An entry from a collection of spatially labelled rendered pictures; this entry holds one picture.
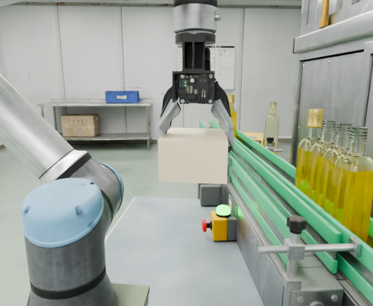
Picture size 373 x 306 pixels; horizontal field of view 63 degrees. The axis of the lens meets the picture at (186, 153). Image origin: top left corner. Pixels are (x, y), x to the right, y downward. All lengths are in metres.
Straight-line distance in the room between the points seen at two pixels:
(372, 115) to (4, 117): 0.78
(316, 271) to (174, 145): 0.35
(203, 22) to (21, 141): 0.38
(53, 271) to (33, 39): 6.60
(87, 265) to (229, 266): 0.46
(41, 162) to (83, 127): 5.44
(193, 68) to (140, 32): 6.01
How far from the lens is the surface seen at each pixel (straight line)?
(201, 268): 0.86
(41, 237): 0.48
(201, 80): 0.52
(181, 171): 0.54
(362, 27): 0.93
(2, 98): 0.64
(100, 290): 0.55
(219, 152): 0.53
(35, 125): 0.62
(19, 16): 7.13
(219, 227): 0.95
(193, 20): 0.54
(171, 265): 0.87
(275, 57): 6.80
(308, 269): 0.66
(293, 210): 0.78
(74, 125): 6.10
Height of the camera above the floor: 1.22
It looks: 13 degrees down
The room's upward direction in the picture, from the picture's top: straight up
